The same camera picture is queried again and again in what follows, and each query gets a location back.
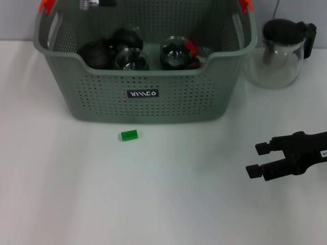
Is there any grey perforated storage bin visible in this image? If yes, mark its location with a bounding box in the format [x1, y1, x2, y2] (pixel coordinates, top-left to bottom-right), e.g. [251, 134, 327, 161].
[33, 0, 258, 125]

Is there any dark clay teapot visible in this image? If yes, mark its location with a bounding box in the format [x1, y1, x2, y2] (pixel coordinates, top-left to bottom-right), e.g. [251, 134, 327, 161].
[77, 38, 113, 70]

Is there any green flat brick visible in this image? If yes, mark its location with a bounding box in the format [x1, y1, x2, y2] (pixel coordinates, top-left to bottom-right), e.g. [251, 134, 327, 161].
[120, 129, 139, 141]

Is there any orange-red slope brick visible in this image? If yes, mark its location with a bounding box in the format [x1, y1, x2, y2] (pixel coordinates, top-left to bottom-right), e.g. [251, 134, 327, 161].
[184, 42, 197, 57]

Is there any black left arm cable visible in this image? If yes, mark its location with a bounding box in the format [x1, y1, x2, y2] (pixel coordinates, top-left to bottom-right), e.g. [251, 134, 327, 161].
[80, 0, 118, 10]

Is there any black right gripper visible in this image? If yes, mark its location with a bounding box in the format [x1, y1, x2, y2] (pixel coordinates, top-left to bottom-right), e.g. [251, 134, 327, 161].
[245, 131, 327, 182]

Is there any glass teacup with black base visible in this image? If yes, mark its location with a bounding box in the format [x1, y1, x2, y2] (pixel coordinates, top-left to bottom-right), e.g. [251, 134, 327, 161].
[107, 24, 145, 56]
[185, 56, 204, 70]
[114, 47, 151, 71]
[160, 36, 193, 70]

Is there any thin grey wall cable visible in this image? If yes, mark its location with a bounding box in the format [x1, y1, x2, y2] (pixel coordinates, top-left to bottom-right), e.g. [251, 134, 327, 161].
[272, 0, 281, 18]

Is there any glass teapot with black lid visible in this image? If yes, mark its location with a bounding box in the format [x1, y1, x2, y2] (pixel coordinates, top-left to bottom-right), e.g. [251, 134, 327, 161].
[244, 18, 317, 89]

